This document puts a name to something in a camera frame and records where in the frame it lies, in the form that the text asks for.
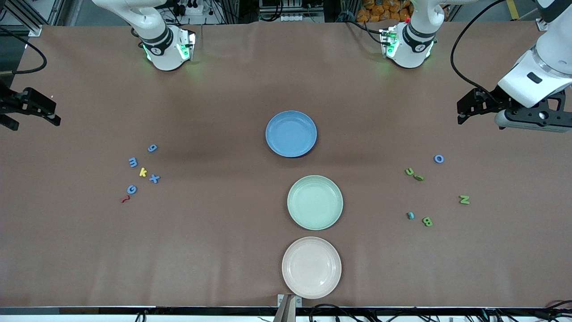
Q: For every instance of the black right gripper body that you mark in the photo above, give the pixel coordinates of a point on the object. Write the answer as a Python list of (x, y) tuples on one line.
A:
[(10, 103)]

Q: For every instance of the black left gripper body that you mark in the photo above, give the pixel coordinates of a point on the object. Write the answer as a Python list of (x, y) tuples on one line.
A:
[(491, 103)]

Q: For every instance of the green letter u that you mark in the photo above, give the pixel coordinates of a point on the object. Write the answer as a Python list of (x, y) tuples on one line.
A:
[(406, 171)]

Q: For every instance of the green letter N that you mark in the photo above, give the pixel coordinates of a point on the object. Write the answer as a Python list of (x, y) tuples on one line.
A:
[(464, 200)]

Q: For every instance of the blue lowercase letter m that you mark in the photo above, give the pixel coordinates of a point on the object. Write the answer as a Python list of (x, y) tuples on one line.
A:
[(132, 162)]

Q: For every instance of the blue capital letter G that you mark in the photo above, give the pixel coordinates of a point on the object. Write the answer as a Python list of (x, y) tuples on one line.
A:
[(128, 189)]

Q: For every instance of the blue lowercase letter g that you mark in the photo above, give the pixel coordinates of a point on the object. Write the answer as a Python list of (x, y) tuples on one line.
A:
[(152, 148)]

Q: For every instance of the green letter B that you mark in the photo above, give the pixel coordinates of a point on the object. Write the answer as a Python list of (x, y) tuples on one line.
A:
[(427, 221)]

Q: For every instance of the blue letter x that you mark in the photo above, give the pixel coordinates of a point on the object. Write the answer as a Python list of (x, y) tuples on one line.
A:
[(154, 179)]

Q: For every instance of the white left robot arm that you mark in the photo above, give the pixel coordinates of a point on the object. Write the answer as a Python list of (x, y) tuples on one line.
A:
[(549, 67)]

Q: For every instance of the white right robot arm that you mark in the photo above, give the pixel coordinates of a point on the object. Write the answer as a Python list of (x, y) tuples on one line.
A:
[(134, 13)]

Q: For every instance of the yellow letter k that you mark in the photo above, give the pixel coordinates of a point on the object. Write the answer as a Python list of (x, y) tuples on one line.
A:
[(143, 171)]

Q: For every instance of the orange packaged items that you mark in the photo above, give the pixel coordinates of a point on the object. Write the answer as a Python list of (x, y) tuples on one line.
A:
[(380, 11)]

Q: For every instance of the light green plate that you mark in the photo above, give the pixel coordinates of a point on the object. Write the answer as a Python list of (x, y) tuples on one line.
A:
[(315, 202)]

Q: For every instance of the blue plate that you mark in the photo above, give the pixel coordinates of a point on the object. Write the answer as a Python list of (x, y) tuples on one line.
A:
[(291, 133)]

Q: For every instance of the brown table cover sheet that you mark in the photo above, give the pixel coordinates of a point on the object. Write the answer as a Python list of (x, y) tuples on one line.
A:
[(178, 246)]

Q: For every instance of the pale pink plate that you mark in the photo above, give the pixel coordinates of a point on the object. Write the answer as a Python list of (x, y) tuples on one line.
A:
[(311, 267)]

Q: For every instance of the black right camera mount bracket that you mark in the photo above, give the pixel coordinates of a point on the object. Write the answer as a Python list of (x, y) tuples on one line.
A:
[(9, 123)]

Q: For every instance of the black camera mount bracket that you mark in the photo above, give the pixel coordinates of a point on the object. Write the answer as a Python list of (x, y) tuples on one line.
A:
[(9, 123), (525, 114)]

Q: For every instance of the black left camera mount bracket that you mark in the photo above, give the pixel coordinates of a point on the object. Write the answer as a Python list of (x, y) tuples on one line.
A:
[(525, 114)]

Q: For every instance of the aluminium frame profile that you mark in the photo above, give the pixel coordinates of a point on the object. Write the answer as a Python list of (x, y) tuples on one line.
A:
[(542, 26), (35, 30)]

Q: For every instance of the silver table edge bracket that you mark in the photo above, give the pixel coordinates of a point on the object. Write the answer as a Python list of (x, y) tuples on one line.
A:
[(298, 300)]

